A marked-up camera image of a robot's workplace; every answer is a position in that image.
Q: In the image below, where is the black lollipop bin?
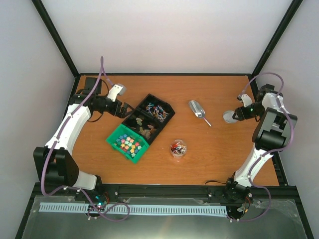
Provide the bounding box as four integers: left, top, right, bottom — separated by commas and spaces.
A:
136, 94, 175, 125

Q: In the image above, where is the black popsicle candy bin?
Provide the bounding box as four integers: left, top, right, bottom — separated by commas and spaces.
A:
123, 111, 163, 145

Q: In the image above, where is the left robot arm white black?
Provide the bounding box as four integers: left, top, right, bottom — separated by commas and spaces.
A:
33, 77, 133, 201

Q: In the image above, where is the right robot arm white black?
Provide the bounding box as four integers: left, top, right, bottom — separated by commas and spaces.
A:
223, 84, 298, 202

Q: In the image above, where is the green plastic bin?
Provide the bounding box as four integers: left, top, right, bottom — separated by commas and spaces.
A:
106, 124, 150, 164

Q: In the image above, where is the light blue cable duct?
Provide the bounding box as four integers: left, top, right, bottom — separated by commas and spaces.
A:
39, 202, 227, 217

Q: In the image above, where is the black frame rail front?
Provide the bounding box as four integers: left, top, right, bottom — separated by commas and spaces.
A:
32, 183, 230, 201

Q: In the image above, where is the metal scoop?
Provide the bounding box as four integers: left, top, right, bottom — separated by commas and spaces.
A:
188, 100, 212, 127

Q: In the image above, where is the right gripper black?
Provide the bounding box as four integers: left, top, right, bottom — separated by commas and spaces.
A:
232, 102, 265, 121

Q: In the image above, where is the clear plastic jar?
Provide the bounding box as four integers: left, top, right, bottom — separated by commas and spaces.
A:
170, 139, 187, 158

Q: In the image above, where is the metal jar lid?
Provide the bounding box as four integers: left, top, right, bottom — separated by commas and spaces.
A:
223, 111, 238, 123

